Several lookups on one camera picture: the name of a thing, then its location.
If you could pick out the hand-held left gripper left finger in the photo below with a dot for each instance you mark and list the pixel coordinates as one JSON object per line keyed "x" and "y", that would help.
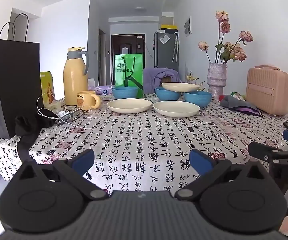
{"x": 84, "y": 160}

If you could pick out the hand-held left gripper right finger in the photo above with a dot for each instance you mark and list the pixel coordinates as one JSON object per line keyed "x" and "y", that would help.
{"x": 200, "y": 161}

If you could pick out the cream plate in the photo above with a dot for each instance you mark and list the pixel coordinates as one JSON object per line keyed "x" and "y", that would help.
{"x": 180, "y": 87}
{"x": 176, "y": 108}
{"x": 129, "y": 105}

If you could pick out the blue bowl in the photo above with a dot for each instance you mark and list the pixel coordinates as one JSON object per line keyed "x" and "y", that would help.
{"x": 197, "y": 100}
{"x": 124, "y": 93}
{"x": 166, "y": 95}

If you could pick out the metal eyeglasses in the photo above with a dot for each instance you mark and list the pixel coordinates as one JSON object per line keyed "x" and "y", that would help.
{"x": 66, "y": 116}

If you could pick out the pink hard case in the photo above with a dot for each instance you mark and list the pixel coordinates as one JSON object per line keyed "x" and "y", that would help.
{"x": 268, "y": 90}

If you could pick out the yellow mug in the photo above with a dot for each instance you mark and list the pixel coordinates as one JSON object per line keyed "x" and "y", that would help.
{"x": 86, "y": 101}

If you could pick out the green snack packet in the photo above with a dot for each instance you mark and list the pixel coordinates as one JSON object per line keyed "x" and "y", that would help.
{"x": 237, "y": 95}

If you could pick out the crumpled plastic wrapper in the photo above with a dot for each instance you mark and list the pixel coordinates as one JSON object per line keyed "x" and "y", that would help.
{"x": 55, "y": 106}

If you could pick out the purple tissue pack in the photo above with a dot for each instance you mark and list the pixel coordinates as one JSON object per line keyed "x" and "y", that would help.
{"x": 102, "y": 90}

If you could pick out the white plastic container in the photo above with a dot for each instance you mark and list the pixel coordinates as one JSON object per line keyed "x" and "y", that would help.
{"x": 91, "y": 83}

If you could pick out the yellow thermos jug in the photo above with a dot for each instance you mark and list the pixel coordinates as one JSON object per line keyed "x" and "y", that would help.
{"x": 75, "y": 80}

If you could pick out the pale textured vase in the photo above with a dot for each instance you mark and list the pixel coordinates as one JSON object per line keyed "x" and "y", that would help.
{"x": 216, "y": 80}

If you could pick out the yellow flower branches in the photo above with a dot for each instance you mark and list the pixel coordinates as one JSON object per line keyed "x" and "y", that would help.
{"x": 190, "y": 78}

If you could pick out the wooden chair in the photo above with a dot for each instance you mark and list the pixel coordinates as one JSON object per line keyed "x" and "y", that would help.
{"x": 167, "y": 79}

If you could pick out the green paper bag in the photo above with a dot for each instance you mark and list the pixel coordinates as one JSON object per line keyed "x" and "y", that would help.
{"x": 120, "y": 72}

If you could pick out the purple jacket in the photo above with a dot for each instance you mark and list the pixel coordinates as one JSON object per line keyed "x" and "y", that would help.
{"x": 150, "y": 80}

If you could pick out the grey interior door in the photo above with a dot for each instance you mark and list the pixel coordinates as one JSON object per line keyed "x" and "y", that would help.
{"x": 102, "y": 60}

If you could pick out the black paper bag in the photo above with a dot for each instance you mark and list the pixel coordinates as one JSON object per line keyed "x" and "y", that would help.
{"x": 16, "y": 80}

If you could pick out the grey refrigerator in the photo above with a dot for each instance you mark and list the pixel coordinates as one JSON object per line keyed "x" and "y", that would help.
{"x": 162, "y": 55}

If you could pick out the white folded umbrella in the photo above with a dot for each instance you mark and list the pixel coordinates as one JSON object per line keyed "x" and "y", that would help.
{"x": 175, "y": 47}

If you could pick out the dark brown door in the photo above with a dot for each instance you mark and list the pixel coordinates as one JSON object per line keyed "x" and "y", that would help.
{"x": 124, "y": 45}

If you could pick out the paper sheet on refrigerator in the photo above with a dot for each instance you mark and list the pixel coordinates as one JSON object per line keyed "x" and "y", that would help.
{"x": 164, "y": 38}

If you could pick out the dried pink roses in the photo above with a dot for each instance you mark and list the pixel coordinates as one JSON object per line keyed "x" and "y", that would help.
{"x": 225, "y": 26}

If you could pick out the yellow box on refrigerator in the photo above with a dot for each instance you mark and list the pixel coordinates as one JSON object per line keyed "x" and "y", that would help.
{"x": 168, "y": 27}

